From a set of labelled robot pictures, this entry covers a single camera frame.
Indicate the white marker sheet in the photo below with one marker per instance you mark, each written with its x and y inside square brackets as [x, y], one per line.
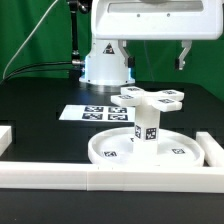
[98, 113]

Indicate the white fence bar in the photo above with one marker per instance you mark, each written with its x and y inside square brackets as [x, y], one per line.
[214, 153]
[91, 177]
[5, 138]

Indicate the white left fence bar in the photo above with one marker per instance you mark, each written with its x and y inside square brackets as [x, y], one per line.
[5, 138]

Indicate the black camera stand pole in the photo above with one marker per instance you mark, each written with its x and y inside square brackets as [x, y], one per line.
[75, 55]

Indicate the white right fence bar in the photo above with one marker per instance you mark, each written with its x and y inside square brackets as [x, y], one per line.
[214, 153]

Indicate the white cross-shaped table base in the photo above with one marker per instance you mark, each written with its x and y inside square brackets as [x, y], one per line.
[164, 100]

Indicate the white front fence bar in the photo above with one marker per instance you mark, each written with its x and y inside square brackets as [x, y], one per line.
[91, 177]

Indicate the white round table top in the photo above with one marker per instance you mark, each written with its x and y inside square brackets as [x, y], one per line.
[119, 146]

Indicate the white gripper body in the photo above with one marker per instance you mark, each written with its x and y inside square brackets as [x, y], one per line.
[157, 19]

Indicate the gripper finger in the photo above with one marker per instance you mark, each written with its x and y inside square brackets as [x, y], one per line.
[180, 61]
[126, 61]

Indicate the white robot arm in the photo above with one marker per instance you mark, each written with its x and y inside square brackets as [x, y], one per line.
[102, 63]

